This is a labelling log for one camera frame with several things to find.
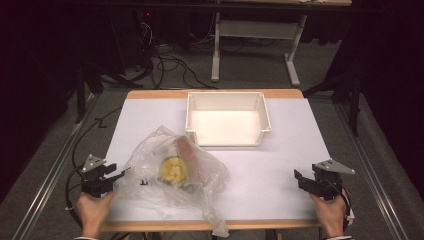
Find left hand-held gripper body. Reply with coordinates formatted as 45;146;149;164
79;154;115;199

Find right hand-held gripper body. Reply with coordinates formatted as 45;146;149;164
308;159;356;201

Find clear plastic bag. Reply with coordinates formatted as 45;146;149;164
113;125;232;238

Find yellow round packet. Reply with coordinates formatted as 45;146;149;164
159;156;189;184

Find red-brown box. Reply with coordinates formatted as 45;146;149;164
174;135;208;174

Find white plastic bin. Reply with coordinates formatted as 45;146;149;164
185;91;273;148

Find person's left hand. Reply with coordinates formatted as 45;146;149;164
77;191;114;238

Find person's right hand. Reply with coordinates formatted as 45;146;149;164
309;189;348;238

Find white table mat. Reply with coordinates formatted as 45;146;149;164
105;97;331;223

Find black stand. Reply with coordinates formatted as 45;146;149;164
74;63;104;124
303;71;363;138

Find dark box with red light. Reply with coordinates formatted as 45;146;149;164
108;8;154;76

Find white-framed desk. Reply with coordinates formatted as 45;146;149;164
210;0;353;88

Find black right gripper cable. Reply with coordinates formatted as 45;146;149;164
333;179;356;231

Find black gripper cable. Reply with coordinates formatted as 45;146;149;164
333;179;356;231
64;106;123;228

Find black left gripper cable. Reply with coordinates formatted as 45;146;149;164
64;106;123;228

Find metal floor rail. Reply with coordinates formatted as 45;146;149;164
334;103;408;240
11;93;101;240

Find tangle of black floor cables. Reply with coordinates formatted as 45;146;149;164
138;19;218;90

